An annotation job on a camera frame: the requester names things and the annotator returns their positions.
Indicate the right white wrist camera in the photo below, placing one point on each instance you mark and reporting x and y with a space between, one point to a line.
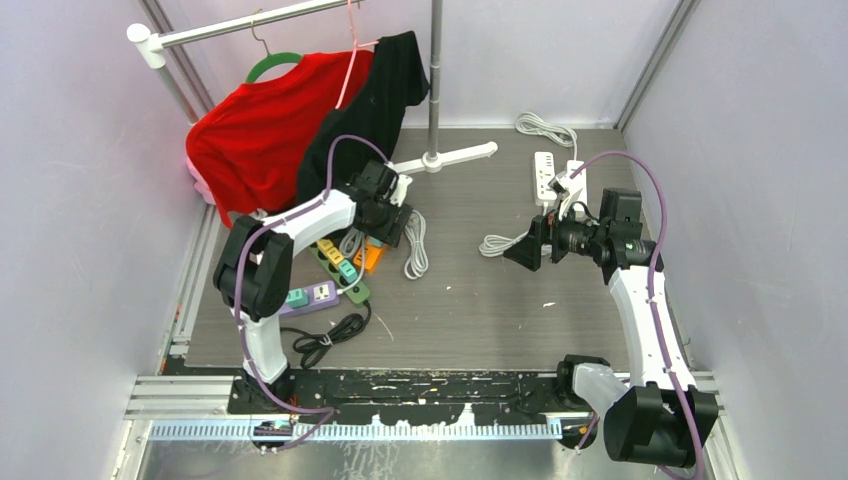
571 190

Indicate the dark green power strip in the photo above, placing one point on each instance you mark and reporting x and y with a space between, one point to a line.
359 293

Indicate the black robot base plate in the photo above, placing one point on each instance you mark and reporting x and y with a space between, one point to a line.
412 405

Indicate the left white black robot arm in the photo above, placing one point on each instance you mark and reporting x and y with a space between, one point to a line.
254 270

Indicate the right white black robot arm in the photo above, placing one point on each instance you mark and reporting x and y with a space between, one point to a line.
659 416

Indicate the teal plug on purple strip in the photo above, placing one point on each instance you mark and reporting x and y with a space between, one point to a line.
296 299

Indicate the teal plug on green strip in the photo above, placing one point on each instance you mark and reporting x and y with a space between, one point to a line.
347 272

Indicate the orange power strip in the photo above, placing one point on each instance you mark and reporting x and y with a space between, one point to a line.
366 251

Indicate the short white power strip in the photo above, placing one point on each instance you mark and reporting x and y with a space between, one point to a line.
543 169

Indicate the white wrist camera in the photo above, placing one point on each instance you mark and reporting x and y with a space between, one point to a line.
400 191
571 190

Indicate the red t-shirt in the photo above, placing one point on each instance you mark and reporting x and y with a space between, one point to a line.
249 147

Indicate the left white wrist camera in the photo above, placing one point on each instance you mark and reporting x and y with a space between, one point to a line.
400 191

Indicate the long white power strip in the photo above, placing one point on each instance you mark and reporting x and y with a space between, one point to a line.
529 123

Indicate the green clothes hanger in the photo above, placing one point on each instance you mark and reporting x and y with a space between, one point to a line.
270 60

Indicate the pink clothes hanger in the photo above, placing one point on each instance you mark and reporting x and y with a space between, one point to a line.
357 45

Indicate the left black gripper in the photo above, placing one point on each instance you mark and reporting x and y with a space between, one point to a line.
390 233

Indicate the yellow plug on green strip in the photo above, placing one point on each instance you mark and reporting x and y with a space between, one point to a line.
327 247

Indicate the black t-shirt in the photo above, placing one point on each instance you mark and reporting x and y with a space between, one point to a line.
368 127

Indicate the white metal clothes rack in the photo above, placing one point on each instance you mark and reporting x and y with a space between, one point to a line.
152 46

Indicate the purple power strip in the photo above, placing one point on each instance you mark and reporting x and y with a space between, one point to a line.
325 294

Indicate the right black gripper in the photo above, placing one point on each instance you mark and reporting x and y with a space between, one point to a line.
544 230

